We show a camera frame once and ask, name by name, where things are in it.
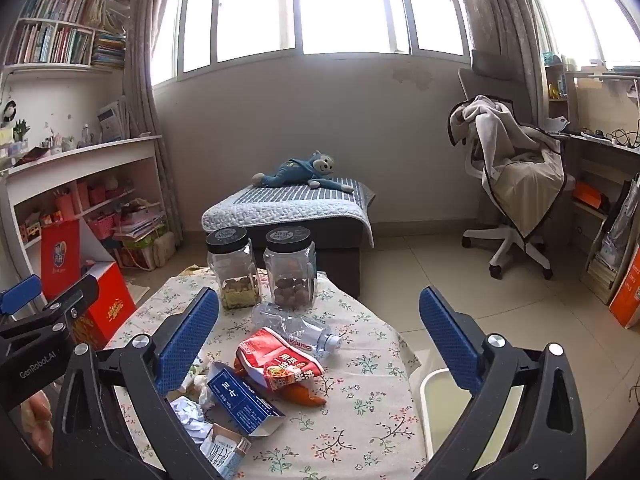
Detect clear jar with brown balls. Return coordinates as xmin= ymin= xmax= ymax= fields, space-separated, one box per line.
xmin=263 ymin=226 xmax=318 ymax=307

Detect person's left hand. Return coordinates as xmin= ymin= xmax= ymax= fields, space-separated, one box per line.
xmin=22 ymin=390 xmax=56 ymax=456

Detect white plastic bin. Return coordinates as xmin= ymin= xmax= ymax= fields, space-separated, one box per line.
xmin=419 ymin=367 xmax=481 ymax=461

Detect clear jar with nuts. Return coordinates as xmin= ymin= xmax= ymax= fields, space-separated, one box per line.
xmin=206 ymin=226 xmax=263 ymax=311

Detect silver foil bag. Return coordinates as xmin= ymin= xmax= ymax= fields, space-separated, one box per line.
xmin=600 ymin=175 xmax=640 ymax=271

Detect crushed clear plastic bottle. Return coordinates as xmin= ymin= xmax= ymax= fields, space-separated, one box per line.
xmin=250 ymin=302 xmax=345 ymax=358

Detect blue white calendar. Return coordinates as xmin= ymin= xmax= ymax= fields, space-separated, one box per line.
xmin=97 ymin=102 xmax=126 ymax=143

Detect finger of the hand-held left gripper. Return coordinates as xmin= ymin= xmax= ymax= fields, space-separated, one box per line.
xmin=0 ymin=274 xmax=43 ymax=314
xmin=0 ymin=275 xmax=101 ymax=339

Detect wide window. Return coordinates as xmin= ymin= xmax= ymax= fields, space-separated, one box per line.
xmin=150 ymin=0 xmax=473 ymax=88

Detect blue stuffed monkey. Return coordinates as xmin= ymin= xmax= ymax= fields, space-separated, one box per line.
xmin=251 ymin=150 xmax=355 ymax=195

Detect orange snack wrapper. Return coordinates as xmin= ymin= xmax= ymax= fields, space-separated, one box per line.
xmin=235 ymin=365 xmax=328 ymax=407

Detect white low bookcase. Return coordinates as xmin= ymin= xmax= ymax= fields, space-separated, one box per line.
xmin=0 ymin=135 xmax=171 ymax=291

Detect floral tablecloth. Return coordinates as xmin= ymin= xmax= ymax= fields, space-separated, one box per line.
xmin=102 ymin=267 xmax=431 ymax=480

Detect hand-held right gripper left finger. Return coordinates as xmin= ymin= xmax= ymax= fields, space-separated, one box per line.
xmin=51 ymin=286 xmax=221 ymax=480

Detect woven beige bag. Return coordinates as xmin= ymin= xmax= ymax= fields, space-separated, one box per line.
xmin=152 ymin=232 xmax=176 ymax=268

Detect beige blanket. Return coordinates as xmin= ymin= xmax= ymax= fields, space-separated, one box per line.
xmin=446 ymin=94 xmax=568 ymax=241

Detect stack of books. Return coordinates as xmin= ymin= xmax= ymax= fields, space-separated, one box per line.
xmin=585 ymin=255 xmax=621 ymax=291

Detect black cables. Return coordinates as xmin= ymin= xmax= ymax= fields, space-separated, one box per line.
xmin=607 ymin=127 xmax=640 ymax=150

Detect red instant noodle cup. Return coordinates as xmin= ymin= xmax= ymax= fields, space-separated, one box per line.
xmin=234 ymin=327 xmax=326 ymax=393

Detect white office chair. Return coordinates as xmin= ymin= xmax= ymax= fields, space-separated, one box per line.
xmin=457 ymin=50 xmax=576 ymax=281

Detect white wall shelf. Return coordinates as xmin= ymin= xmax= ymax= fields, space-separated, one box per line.
xmin=0 ymin=0 xmax=136 ymax=78

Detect white printed carton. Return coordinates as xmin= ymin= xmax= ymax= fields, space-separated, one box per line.
xmin=200 ymin=422 xmax=253 ymax=480

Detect orange box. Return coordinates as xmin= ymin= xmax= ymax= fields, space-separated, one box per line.
xmin=572 ymin=180 xmax=608 ymax=211

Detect orange paper bag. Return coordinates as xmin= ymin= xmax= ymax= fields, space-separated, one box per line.
xmin=607 ymin=255 xmax=640 ymax=330

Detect narrow window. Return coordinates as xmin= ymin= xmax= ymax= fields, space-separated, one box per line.
xmin=522 ymin=0 xmax=640 ymax=68

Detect stack of papers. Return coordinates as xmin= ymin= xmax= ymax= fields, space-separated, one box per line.
xmin=115 ymin=210 xmax=166 ymax=241

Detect crumpled white paper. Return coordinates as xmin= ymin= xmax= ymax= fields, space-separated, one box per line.
xmin=169 ymin=395 xmax=213 ymax=443

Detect grey patterned curtain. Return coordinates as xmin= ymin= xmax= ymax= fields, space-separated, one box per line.
xmin=450 ymin=0 xmax=551 ymax=131

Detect rows of books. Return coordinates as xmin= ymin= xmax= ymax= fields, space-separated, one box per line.
xmin=5 ymin=0 xmax=133 ymax=68

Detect blue cardboard box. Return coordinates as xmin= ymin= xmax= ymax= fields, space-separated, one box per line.
xmin=206 ymin=362 xmax=287 ymax=438

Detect pink basket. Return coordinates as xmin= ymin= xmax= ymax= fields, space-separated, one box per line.
xmin=87 ymin=212 xmax=121 ymax=241

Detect wooden desk with shelves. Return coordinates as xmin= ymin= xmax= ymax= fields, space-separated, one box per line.
xmin=542 ymin=60 xmax=640 ymax=306

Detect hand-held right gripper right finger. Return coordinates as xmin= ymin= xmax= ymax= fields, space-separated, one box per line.
xmin=419 ymin=286 xmax=587 ymax=480

